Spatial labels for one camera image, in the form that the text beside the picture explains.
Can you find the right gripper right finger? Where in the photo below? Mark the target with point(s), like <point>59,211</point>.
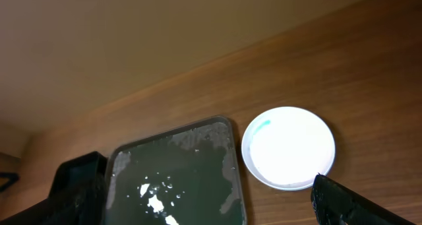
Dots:
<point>335,204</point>

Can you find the large dark green tray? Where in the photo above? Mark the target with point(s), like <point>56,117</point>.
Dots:
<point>188,175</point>

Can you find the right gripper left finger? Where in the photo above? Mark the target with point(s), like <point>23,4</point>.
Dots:
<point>77,195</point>

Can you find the white plate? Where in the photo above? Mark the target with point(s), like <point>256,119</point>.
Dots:
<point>286,147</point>

